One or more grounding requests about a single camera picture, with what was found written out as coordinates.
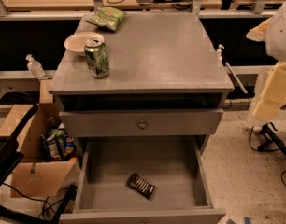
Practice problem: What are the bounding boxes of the clear sanitizer bottle left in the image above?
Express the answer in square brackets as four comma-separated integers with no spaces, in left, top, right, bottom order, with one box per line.
[26,54,45,77]

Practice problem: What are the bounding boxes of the black rxbar chocolate bar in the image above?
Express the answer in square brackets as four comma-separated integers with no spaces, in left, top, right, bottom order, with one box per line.
[127,174,155,199]

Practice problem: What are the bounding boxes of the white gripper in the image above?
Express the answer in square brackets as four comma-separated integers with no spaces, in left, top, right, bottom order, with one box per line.
[246,18,286,121]

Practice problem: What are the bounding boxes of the black floor cable left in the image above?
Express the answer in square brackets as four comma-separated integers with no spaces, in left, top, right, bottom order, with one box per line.
[0,182,78,224]

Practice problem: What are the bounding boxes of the white pump bottle right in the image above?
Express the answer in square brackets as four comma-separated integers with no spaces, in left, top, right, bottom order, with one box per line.
[216,44,224,65]

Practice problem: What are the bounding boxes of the white and black pole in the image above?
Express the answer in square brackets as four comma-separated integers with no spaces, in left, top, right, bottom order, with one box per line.
[222,56,286,163]

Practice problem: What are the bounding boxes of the open grey bottom drawer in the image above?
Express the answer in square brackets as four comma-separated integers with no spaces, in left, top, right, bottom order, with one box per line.
[61,136,225,224]

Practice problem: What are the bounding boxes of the cardboard box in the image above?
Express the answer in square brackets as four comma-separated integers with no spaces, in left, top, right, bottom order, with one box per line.
[0,79,78,199]

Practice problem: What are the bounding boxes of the grey upper drawer with knob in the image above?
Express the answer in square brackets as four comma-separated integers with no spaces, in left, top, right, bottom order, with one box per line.
[60,109,223,137]

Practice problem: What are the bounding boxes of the black chair frame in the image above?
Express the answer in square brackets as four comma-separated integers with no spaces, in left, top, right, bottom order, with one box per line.
[0,89,38,186]

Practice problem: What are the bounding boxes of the snack bags in box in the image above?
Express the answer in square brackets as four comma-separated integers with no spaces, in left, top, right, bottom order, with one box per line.
[41,129,77,161]

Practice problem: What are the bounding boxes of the grey wooden drawer cabinet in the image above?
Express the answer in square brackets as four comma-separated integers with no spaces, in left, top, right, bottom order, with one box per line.
[50,12,234,147]

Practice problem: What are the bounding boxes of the green chip bag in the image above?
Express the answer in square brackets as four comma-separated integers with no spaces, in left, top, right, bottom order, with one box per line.
[85,7,126,32]

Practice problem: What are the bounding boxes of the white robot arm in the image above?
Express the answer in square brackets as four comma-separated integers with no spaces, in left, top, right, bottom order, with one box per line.
[246,1,286,121]

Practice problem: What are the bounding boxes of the green soda can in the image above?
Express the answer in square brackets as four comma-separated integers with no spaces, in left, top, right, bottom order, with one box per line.
[84,37,109,78]

